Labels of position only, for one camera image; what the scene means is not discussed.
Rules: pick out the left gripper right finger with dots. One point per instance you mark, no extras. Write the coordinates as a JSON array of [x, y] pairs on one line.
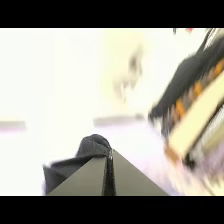
[[133, 181]]

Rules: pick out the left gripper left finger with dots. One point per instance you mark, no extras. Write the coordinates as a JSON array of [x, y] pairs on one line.
[[85, 180]]

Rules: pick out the black garment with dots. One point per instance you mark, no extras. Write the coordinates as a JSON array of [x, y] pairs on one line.
[[91, 146]]

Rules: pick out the heap of clothes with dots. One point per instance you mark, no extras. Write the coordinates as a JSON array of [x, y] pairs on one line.
[[190, 76]]

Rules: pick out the beige garment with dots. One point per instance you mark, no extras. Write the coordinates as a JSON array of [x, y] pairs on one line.
[[200, 116]]

